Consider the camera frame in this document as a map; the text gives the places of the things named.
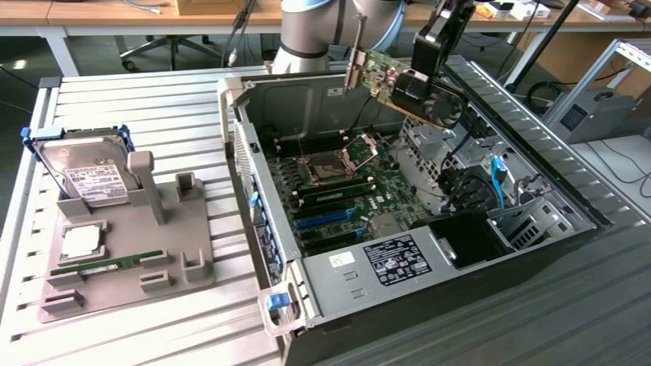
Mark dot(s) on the CPU socket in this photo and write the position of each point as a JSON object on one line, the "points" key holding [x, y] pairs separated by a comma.
{"points": [[325, 169]]}

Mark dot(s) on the blue case latch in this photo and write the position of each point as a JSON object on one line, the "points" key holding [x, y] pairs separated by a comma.
{"points": [[276, 300]]}

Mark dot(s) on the long black expansion slot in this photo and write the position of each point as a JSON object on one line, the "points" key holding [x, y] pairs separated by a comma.
{"points": [[330, 246], [328, 236]]}

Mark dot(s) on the silver disk bay cage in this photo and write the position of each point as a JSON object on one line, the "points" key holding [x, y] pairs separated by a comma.
{"points": [[427, 137]]}

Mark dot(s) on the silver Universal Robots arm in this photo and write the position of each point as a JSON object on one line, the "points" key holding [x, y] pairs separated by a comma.
{"points": [[304, 38]]}

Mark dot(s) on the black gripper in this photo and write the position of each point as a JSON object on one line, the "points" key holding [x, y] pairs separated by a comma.
{"points": [[437, 45]]}

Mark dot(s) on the green RAM stick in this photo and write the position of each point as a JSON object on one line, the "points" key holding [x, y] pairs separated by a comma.
{"points": [[121, 261]]}

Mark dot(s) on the black slanted pole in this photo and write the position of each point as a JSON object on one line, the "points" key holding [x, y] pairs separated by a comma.
{"points": [[545, 38]]}

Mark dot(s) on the black office chair base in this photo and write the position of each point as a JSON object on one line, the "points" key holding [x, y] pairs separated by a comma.
{"points": [[174, 45]]}

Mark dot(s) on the grey computer tower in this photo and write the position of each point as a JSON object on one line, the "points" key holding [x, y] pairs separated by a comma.
{"points": [[604, 118]]}

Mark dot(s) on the blue disk caddy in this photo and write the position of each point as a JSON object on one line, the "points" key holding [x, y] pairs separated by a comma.
{"points": [[48, 134]]}

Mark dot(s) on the black installed RAM stick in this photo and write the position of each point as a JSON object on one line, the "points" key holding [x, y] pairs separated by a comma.
{"points": [[334, 194]]}

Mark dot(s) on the open black PC case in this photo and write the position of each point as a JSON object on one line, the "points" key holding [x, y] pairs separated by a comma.
{"points": [[284, 99]]}

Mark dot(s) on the grey power supply unit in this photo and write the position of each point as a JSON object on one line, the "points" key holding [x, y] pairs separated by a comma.
{"points": [[345, 282]]}

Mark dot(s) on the green graphics card black cooler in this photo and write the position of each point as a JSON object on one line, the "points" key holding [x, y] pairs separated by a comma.
{"points": [[407, 95]]}

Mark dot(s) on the silver chipset heatsink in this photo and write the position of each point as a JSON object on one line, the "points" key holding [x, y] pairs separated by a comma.
{"points": [[387, 225]]}

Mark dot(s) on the white small box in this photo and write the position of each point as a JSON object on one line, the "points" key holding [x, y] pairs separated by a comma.
{"points": [[531, 11]]}

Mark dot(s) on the silver hard disk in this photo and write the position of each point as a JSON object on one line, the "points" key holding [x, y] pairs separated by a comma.
{"points": [[86, 167]]}

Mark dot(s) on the metal socket cover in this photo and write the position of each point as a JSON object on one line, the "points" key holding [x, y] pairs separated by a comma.
{"points": [[367, 137]]}

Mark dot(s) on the silver CPU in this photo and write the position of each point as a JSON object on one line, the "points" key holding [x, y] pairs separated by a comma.
{"points": [[81, 242]]}

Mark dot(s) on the grey plastic parts rack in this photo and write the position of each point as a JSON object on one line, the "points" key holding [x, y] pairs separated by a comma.
{"points": [[126, 236]]}

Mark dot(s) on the green motherboard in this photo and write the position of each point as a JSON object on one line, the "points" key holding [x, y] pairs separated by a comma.
{"points": [[396, 190]]}

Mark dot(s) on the blue expansion slot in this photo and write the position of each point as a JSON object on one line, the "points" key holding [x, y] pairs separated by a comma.
{"points": [[328, 220], [325, 211]]}

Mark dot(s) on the aluminium profile frame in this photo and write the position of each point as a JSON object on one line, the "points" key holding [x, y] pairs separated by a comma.
{"points": [[617, 47]]}

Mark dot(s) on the brown cardboard box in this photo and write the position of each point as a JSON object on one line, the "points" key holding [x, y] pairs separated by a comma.
{"points": [[213, 5]]}

